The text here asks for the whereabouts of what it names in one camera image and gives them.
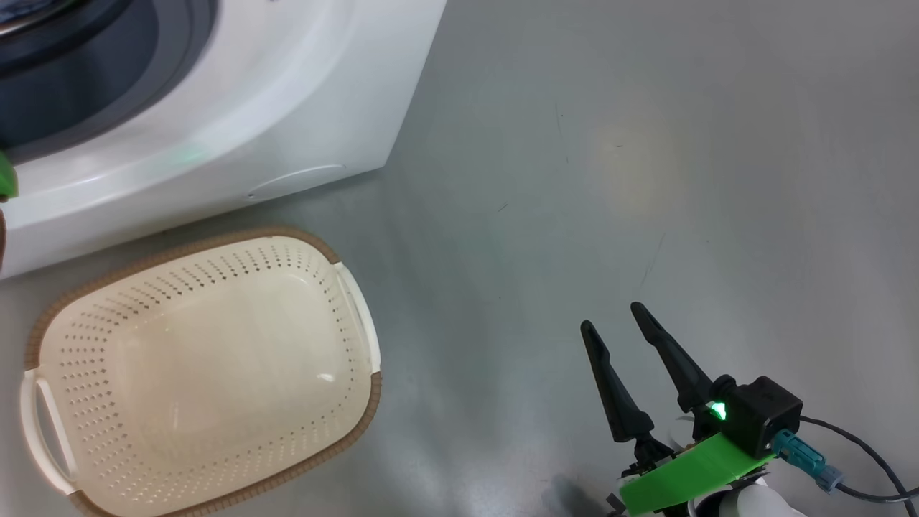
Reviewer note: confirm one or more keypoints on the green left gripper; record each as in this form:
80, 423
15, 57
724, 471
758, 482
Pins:
6, 176

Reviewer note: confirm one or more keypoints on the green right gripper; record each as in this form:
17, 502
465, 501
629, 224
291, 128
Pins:
689, 477

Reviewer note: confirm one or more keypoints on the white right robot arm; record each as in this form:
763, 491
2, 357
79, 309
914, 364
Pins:
754, 502

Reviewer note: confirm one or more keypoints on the white front-load washing machine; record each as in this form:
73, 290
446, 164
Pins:
287, 108

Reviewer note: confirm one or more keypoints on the cream perforated laundry basket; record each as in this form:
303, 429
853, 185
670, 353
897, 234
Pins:
201, 359

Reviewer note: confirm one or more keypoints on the round filter cover panel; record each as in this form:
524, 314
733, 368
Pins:
298, 179

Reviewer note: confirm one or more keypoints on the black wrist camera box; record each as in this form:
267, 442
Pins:
764, 413

